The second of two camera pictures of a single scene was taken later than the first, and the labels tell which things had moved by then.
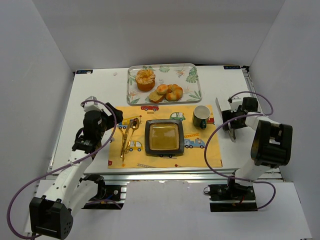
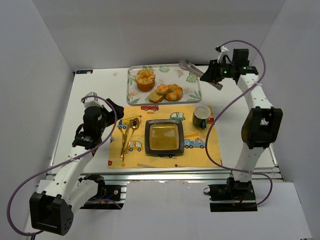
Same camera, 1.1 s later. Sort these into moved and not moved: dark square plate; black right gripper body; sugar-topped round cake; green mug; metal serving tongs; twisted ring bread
Moved: metal serving tongs; black right gripper body
Not moved: green mug; dark square plate; twisted ring bread; sugar-topped round cake
